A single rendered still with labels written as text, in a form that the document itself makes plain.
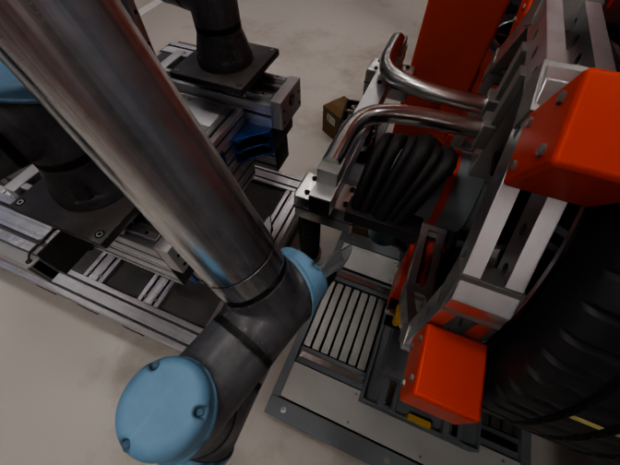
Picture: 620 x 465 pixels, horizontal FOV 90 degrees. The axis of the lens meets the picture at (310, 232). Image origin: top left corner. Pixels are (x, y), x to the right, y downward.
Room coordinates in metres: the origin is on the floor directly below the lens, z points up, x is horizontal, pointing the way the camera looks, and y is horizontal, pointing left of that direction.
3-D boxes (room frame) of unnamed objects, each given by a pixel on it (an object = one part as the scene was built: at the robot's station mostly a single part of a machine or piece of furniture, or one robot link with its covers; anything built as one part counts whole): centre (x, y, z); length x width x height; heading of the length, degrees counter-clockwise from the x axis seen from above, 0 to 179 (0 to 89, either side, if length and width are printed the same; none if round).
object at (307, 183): (0.28, -0.03, 0.93); 0.09 x 0.05 x 0.05; 67
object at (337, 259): (0.23, -0.04, 0.85); 0.09 x 0.03 x 0.06; 121
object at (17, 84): (0.41, 0.43, 0.98); 0.13 x 0.12 x 0.14; 143
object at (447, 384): (0.07, -0.17, 0.85); 0.09 x 0.08 x 0.07; 157
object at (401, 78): (0.50, -0.21, 1.03); 0.19 x 0.18 x 0.11; 67
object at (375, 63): (0.60, -0.16, 0.93); 0.09 x 0.05 x 0.05; 67
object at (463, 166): (0.39, -0.22, 0.85); 0.21 x 0.14 x 0.14; 67
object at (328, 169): (0.32, -0.13, 1.03); 0.19 x 0.18 x 0.11; 67
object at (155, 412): (0.03, 0.10, 0.95); 0.11 x 0.08 x 0.11; 143
